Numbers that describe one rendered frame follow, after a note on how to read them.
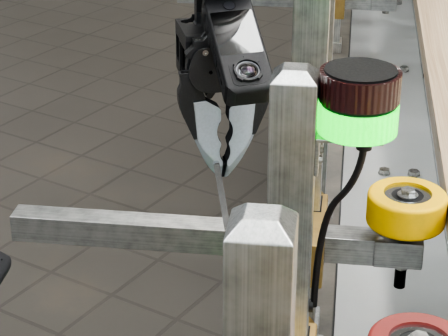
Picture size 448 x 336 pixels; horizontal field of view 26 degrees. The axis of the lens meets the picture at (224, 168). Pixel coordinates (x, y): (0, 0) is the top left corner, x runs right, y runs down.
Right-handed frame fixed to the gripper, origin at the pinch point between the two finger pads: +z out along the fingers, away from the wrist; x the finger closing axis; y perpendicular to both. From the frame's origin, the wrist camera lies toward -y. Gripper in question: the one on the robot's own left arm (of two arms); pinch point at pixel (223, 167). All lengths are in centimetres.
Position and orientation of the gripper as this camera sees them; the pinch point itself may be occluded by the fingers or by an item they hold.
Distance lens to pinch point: 98.7
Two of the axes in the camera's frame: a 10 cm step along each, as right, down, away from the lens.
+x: -9.8, 0.9, -1.9
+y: -2.1, -4.3, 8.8
